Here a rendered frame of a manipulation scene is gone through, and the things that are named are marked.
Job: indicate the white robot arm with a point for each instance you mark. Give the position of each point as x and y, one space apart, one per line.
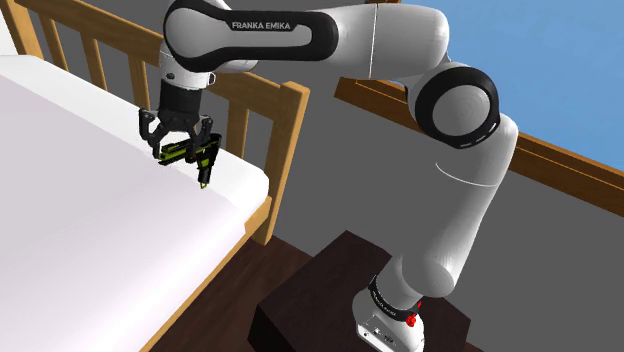
453 204

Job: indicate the wooden bed with white mattress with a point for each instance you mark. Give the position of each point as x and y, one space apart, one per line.
88 204

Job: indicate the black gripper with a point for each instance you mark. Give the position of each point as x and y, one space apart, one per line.
179 103

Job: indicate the black and green tool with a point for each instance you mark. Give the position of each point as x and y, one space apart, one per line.
192 155

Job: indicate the wooden framed window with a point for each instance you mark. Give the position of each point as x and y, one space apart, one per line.
546 78

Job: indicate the dark brown robot stand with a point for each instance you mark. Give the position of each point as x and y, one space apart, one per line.
312 302

